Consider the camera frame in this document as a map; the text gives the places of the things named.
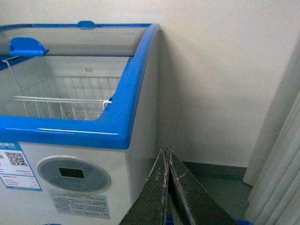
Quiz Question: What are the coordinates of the sliding glass freezer lid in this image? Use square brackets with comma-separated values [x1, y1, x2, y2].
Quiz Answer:
[0, 23, 149, 56]

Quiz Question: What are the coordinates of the white curtain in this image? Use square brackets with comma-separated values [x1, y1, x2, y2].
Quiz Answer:
[243, 43, 300, 225]

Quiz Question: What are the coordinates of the white instruction sticker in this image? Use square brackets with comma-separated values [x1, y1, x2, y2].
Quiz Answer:
[49, 190, 111, 219]

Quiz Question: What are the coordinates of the white blue chest freezer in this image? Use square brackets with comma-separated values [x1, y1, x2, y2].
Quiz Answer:
[0, 21, 160, 225]

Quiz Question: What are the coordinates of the round grey control panel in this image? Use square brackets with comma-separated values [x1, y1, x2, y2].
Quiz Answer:
[37, 156, 111, 193]

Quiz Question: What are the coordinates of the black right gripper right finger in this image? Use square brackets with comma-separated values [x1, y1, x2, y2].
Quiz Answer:
[166, 150, 238, 225]

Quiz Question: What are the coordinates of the blue plastic shopping basket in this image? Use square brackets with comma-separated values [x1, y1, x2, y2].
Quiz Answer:
[166, 200, 253, 225]

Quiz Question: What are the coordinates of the blue rear lid handle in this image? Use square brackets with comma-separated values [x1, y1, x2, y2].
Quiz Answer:
[76, 21, 97, 30]

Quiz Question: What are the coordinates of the blue energy label sticker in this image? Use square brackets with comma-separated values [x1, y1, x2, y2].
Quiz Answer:
[0, 141, 42, 191]

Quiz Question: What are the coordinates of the white wire freezer basket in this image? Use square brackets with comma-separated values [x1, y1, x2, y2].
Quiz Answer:
[0, 56, 127, 120]

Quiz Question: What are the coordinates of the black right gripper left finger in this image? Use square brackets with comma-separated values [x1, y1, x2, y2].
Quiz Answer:
[120, 150, 168, 225]

